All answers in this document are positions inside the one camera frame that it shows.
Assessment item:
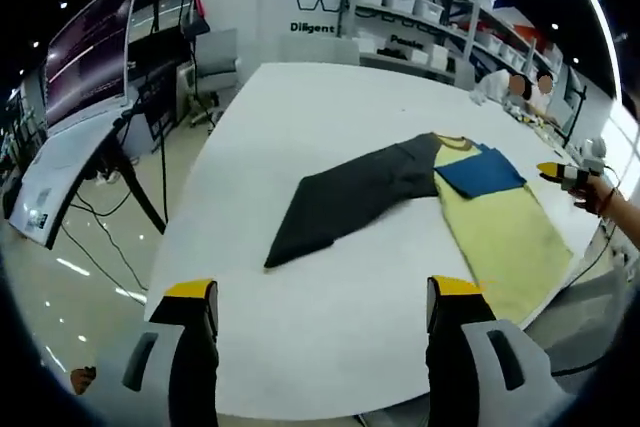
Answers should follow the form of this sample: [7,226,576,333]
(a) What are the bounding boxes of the grey shelving unit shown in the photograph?
[342,0,571,83]

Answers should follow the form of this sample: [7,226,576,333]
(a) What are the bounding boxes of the grey padded office chair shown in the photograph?
[192,28,240,128]

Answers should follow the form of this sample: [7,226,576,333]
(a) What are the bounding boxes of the white shelf box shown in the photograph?
[427,44,450,71]

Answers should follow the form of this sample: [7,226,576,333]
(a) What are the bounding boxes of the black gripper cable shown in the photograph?
[563,219,619,298]

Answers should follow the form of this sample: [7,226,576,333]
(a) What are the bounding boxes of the grey mesh office chair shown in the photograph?
[522,251,640,398]

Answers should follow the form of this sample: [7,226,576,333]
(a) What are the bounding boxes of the pile of small table items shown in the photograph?
[504,101,566,148]

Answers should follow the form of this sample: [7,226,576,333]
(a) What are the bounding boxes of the person's right hand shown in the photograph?
[573,175,618,218]

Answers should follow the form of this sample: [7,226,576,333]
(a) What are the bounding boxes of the large curved monitor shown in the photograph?
[43,0,144,121]

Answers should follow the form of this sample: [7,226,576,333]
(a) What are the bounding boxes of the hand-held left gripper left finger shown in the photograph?
[94,276,221,427]

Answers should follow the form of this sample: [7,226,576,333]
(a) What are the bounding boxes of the yellow blue grey garment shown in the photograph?
[263,131,575,326]

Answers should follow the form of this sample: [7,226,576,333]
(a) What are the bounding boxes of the black computer monitor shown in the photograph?
[127,32,196,68]

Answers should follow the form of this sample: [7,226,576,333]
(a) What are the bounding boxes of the dark grey cabinet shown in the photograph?
[134,61,179,148]

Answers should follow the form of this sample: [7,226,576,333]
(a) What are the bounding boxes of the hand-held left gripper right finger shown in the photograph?
[424,274,556,427]

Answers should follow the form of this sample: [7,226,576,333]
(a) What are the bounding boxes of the small brown object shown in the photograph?
[69,365,99,396]

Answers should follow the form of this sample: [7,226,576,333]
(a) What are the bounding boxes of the dark hanging bag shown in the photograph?
[180,0,211,38]

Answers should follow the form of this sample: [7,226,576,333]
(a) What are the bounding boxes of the black monitor on stand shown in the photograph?
[559,65,590,149]

